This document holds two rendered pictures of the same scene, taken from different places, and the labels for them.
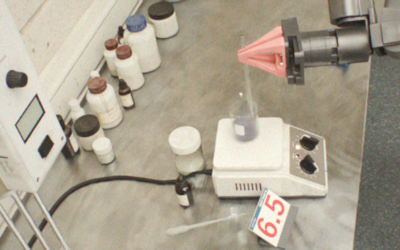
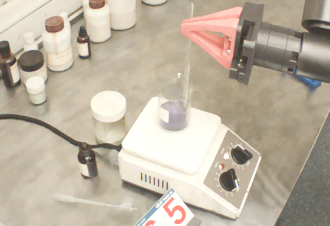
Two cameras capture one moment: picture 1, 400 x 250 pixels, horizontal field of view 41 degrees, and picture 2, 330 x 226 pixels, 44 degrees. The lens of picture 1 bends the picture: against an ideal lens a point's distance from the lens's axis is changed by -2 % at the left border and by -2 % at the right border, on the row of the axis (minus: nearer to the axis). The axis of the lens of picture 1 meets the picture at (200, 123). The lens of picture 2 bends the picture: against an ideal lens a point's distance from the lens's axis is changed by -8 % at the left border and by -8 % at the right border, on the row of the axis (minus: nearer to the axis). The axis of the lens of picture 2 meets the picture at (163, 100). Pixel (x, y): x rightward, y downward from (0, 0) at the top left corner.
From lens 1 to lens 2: 0.33 m
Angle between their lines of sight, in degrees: 6
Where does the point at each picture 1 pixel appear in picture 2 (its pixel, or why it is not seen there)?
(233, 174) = (140, 161)
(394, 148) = not seen: outside the picture
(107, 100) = (58, 41)
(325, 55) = (282, 58)
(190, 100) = (143, 69)
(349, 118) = (296, 141)
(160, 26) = not seen: outside the picture
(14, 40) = not seen: outside the picture
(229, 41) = not seen: hidden behind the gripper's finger
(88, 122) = (33, 58)
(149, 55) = (124, 13)
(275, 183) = (184, 188)
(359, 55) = (322, 72)
